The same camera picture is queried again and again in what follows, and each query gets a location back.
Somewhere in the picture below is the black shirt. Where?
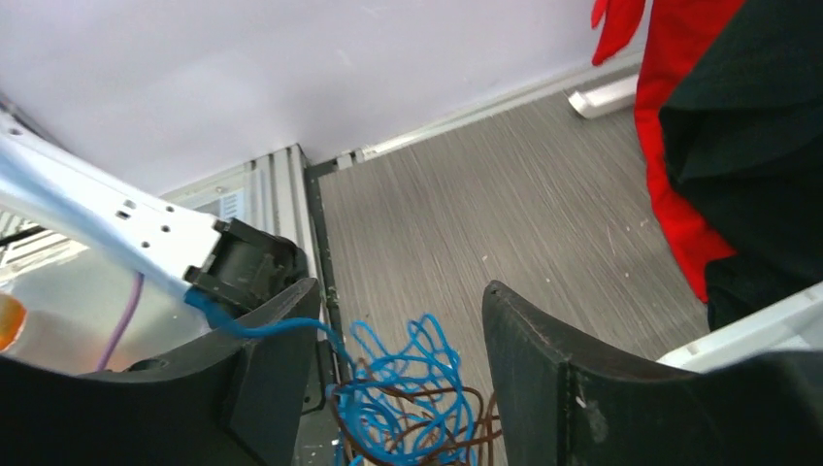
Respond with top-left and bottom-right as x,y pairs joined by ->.
659,1 -> 822,330

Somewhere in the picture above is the orange snack packet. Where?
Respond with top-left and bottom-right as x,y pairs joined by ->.
0,293 -> 27,352

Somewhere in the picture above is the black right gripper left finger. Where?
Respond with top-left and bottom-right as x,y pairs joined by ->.
0,278 -> 321,466

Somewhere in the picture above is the white plastic bin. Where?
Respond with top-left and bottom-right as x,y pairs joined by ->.
657,283 -> 822,373

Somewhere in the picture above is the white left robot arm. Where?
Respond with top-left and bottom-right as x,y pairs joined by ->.
1,114 -> 309,316

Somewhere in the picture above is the red shirt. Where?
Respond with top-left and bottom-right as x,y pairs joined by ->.
591,0 -> 747,305

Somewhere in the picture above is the white clothes rack stand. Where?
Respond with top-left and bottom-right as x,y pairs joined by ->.
568,74 -> 639,119

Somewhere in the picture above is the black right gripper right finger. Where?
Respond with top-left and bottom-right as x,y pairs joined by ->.
482,281 -> 822,465

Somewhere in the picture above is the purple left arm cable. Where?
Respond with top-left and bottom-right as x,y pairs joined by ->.
96,272 -> 146,373

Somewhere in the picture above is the blue cable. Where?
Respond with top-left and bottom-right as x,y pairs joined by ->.
184,289 -> 484,466

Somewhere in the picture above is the brown cable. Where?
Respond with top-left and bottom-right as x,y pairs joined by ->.
327,359 -> 504,466

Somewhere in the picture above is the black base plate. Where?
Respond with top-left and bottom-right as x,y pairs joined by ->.
292,161 -> 351,465

